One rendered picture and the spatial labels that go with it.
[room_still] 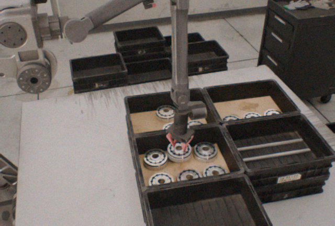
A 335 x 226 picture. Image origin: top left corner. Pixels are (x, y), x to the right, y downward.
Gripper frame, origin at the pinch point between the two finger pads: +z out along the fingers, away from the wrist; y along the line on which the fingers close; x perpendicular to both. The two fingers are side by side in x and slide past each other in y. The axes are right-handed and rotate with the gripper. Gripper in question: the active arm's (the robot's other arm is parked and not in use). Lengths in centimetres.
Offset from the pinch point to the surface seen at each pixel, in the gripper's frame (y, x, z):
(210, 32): 123, -281, 89
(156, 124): 21.5, -14.5, 7.4
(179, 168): -3.1, 4.2, 7.2
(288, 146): -38, -34, 6
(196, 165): -8.1, -0.8, 7.1
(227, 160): -19.2, -8.2, 3.9
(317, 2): -4, -208, -1
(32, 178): 56, 36, 22
